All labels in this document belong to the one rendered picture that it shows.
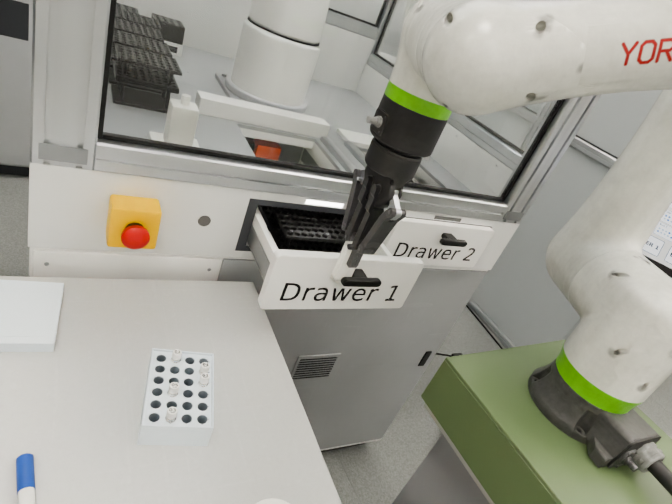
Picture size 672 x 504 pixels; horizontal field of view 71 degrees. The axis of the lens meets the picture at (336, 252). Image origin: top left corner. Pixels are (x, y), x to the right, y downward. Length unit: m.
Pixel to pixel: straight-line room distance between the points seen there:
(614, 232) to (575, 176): 1.63
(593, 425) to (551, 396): 0.07
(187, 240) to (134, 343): 0.21
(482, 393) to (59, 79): 0.73
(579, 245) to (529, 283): 1.72
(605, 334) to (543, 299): 1.77
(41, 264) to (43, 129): 0.23
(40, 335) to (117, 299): 0.14
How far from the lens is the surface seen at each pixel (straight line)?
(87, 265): 0.88
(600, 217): 0.85
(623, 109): 2.43
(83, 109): 0.75
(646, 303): 0.74
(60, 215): 0.83
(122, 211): 0.77
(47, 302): 0.80
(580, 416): 0.82
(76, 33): 0.72
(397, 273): 0.85
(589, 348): 0.78
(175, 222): 0.84
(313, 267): 0.75
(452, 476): 0.96
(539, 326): 2.55
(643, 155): 0.84
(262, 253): 0.82
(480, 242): 1.17
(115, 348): 0.76
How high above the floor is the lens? 1.31
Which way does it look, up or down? 29 degrees down
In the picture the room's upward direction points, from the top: 23 degrees clockwise
